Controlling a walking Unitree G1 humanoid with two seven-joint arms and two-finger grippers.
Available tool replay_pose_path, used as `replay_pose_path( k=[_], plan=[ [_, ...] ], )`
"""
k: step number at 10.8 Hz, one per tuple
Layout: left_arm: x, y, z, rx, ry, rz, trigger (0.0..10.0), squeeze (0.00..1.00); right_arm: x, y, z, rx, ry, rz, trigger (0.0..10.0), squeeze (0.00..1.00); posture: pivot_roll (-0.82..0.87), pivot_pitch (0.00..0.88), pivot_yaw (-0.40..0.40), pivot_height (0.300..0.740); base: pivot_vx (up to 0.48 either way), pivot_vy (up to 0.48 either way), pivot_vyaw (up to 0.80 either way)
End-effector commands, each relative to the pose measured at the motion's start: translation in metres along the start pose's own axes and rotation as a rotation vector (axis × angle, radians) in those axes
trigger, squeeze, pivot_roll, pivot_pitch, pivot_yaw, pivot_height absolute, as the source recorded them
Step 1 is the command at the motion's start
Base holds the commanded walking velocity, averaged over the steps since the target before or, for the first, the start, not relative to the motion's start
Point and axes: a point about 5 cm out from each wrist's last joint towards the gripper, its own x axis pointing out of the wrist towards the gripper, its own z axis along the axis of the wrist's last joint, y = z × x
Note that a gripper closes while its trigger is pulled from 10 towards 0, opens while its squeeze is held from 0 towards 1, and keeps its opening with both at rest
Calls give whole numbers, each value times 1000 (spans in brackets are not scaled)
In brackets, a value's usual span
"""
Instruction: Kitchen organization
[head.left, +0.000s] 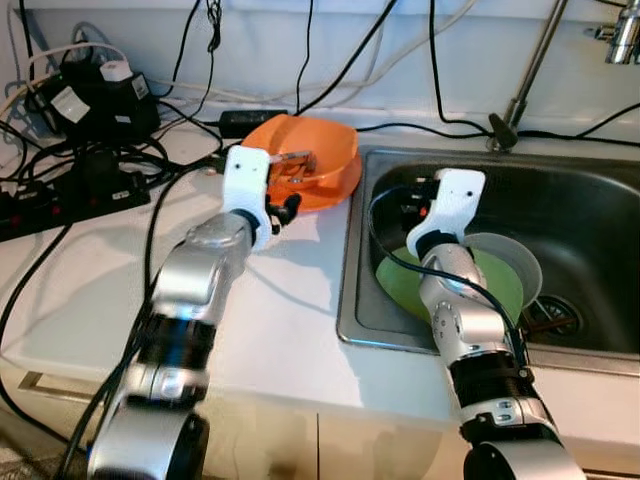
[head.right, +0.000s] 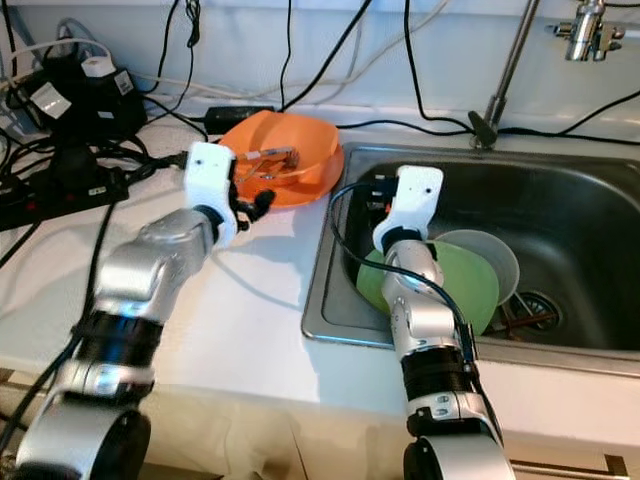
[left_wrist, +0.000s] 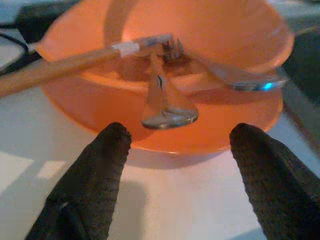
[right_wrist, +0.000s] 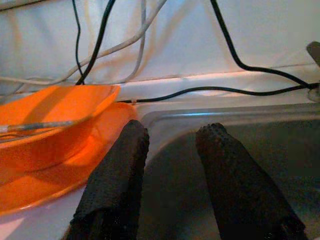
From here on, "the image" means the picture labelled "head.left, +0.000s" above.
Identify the black power strip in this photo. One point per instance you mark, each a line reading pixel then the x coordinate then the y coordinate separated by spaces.
pixel 40 215

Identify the black power adapter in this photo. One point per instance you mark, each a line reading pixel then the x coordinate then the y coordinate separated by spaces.
pixel 250 123

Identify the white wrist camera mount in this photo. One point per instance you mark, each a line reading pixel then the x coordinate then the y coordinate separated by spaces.
pixel 455 200
pixel 245 180

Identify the translucent white bowl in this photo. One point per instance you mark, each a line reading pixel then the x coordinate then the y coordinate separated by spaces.
pixel 515 265

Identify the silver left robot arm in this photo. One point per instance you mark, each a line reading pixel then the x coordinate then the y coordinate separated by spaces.
pixel 190 280

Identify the chrome wall tap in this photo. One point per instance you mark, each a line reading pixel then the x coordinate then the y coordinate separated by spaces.
pixel 625 35

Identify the orange plastic bowl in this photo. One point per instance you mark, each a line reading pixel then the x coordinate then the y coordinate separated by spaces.
pixel 330 140

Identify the slim steel faucet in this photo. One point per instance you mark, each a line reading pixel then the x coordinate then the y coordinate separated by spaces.
pixel 503 130

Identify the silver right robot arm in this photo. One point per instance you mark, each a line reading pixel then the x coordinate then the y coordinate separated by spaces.
pixel 470 320

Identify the white kitchen cabinet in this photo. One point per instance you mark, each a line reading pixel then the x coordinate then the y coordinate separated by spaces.
pixel 330 445

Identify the sink drain strainer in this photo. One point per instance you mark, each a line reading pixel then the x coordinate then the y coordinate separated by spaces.
pixel 550 315

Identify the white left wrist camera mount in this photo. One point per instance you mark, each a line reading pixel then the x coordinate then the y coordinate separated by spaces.
pixel 245 180

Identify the wooden chopstick with steel tip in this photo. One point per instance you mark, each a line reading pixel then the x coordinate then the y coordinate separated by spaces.
pixel 295 156
pixel 298 176

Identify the stainless steel sink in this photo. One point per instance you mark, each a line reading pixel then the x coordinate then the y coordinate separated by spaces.
pixel 560 210

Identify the green plate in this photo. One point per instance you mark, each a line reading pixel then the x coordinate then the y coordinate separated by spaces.
pixel 400 285

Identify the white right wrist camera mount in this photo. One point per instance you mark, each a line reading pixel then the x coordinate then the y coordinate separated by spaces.
pixel 455 200

